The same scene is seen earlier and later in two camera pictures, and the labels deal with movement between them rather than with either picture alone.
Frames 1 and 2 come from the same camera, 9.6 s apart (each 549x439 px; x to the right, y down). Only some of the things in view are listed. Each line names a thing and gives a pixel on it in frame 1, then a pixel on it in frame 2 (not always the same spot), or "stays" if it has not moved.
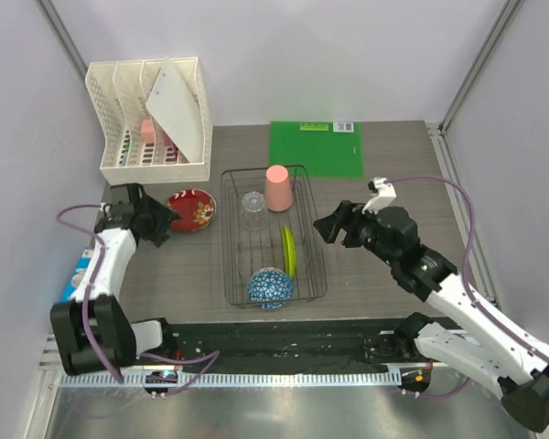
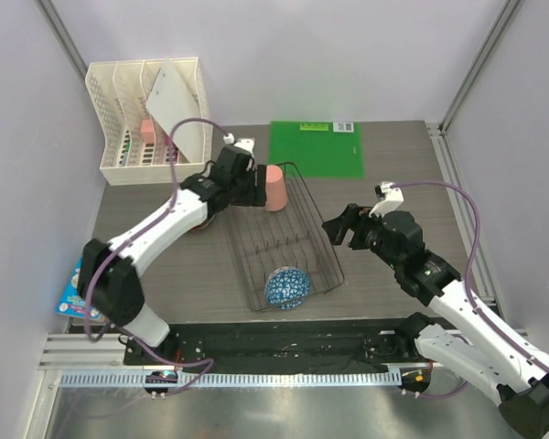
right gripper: x=347 y=217 stays
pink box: x=147 y=132 stays
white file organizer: x=136 y=149 stays
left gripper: x=164 y=218 → x=255 y=196
